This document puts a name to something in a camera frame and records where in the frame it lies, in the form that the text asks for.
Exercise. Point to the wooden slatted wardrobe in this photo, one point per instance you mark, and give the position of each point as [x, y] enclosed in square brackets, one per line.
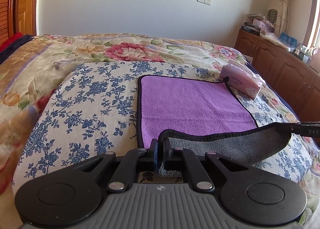
[6, 15]

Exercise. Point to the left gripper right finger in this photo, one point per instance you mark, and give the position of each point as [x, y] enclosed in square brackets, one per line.
[188, 164]

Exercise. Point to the floral bed quilt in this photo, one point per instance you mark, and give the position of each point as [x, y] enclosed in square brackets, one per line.
[32, 73]

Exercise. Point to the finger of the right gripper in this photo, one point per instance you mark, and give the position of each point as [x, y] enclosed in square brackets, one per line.
[307, 129]

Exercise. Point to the blue floral white cloth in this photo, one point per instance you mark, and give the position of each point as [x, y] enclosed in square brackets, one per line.
[95, 110]

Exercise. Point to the wooden cabinet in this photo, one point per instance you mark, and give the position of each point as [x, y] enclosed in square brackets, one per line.
[293, 80]

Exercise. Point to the red blanket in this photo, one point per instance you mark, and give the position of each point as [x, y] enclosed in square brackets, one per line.
[10, 41]

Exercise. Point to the blue box on cabinet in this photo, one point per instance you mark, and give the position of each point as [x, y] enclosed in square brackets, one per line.
[288, 40]

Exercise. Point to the wooden door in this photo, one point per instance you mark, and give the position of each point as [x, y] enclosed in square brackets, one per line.
[22, 16]

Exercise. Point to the pink tissue pack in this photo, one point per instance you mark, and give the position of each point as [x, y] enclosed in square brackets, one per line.
[241, 78]

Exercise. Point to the pink box on cabinet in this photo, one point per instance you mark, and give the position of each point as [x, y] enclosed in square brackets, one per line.
[263, 25]

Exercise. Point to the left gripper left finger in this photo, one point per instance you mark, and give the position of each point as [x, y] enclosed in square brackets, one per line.
[130, 166]

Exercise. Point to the purple and grey towel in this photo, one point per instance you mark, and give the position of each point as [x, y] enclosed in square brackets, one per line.
[203, 116]

